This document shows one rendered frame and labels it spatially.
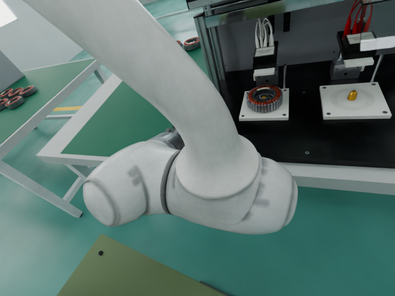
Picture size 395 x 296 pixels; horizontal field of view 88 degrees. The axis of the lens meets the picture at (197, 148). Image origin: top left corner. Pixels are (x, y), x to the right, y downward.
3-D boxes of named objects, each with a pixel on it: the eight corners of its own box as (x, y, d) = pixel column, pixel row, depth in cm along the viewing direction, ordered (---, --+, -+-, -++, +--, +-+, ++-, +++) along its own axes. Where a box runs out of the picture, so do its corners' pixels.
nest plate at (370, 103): (390, 118, 53) (392, 114, 52) (323, 119, 59) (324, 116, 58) (376, 85, 62) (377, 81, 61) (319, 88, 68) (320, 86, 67)
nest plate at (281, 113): (288, 120, 62) (288, 117, 61) (238, 121, 68) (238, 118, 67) (288, 90, 71) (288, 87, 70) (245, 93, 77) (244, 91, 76)
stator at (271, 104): (284, 111, 64) (284, 101, 61) (247, 115, 67) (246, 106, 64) (280, 90, 71) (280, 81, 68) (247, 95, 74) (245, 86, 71)
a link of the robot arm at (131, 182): (139, 180, 44) (196, 191, 40) (77, 230, 31) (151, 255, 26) (132, 132, 40) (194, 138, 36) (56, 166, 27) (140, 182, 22)
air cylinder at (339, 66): (358, 78, 66) (363, 61, 62) (331, 80, 69) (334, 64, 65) (355, 69, 69) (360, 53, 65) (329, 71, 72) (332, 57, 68)
